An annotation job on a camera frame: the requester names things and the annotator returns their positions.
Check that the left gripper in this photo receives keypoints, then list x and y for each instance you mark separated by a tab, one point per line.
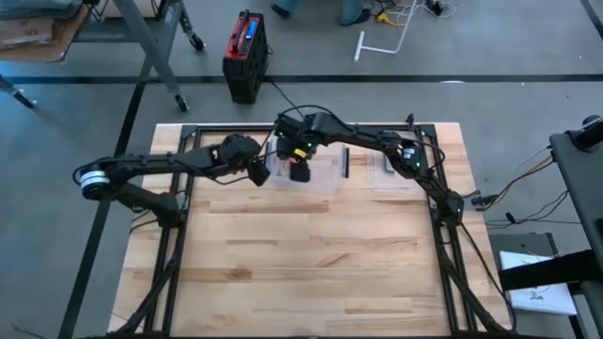
259	173

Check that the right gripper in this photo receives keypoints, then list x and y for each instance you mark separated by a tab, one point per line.
300	172

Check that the clear plastic container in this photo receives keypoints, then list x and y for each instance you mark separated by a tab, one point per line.
325	169

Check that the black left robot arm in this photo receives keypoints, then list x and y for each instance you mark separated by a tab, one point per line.
155	162

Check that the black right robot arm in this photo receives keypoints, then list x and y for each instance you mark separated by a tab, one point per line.
367	136

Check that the red and black case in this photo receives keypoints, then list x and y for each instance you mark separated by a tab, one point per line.
245	70

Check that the white T-shaped pipe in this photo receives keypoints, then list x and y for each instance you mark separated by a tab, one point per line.
359	47

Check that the grey metal cart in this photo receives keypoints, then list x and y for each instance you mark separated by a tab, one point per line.
150	52

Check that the person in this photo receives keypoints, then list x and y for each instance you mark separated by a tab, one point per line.
351	11

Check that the yellow plug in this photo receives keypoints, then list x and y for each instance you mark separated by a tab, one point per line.
382	19

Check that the grey cart leg with caster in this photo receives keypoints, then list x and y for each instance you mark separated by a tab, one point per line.
14	92

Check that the brown cardboard box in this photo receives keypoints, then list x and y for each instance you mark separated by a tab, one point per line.
28	42

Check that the white paper sheet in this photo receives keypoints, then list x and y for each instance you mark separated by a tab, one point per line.
537	301

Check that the grey foam sheet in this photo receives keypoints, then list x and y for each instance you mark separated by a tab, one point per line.
37	7

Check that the black equipment stand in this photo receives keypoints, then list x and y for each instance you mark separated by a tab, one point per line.
584	188

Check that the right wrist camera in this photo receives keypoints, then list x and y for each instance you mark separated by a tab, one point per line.
287	127

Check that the black aluminium table frame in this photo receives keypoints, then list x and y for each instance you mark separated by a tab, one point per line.
454	282

